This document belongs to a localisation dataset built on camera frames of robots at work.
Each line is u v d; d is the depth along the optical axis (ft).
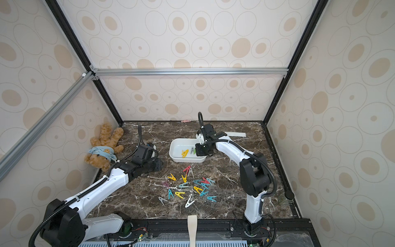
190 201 2.67
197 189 2.82
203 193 2.79
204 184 2.87
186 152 3.31
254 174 1.63
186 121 3.96
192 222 2.51
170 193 2.77
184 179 2.94
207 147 2.52
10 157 1.69
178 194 2.77
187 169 3.10
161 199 2.71
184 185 2.87
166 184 2.87
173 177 2.95
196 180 2.93
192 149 3.37
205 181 2.92
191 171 3.03
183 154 3.27
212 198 2.73
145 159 2.13
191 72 5.47
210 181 2.92
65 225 1.29
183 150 3.31
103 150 3.02
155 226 2.48
